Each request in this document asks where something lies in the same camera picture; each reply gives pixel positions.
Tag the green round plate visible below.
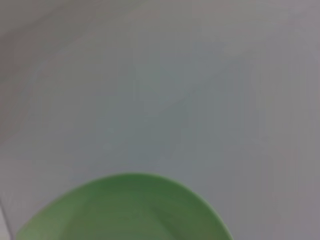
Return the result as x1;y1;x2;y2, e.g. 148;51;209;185
14;172;235;240

